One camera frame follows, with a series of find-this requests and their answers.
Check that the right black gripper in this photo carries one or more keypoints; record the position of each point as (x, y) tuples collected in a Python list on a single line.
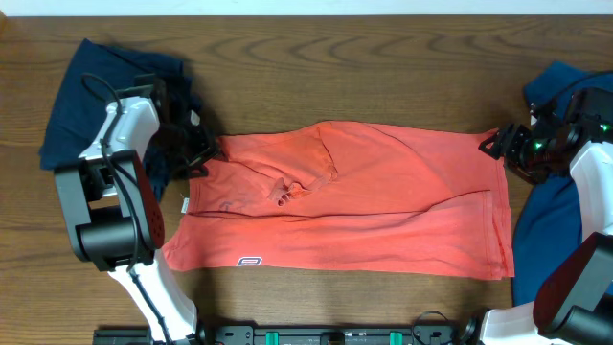
[(509, 140)]

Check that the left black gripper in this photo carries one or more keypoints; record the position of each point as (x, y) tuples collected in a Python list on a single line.
[(207, 149)]

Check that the coral red t-shirt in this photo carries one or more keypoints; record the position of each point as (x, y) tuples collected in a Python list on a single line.
[(350, 196)]

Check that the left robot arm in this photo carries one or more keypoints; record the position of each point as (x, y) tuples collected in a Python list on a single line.
[(112, 214)]

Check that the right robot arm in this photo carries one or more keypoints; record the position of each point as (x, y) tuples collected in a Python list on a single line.
[(574, 304)]

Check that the blue garment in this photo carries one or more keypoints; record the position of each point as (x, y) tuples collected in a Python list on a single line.
[(549, 228)]

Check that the folded dark navy garment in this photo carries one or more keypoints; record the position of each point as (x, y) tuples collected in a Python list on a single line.
[(95, 75)]

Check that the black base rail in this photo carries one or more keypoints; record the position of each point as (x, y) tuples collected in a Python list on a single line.
[(430, 328)]

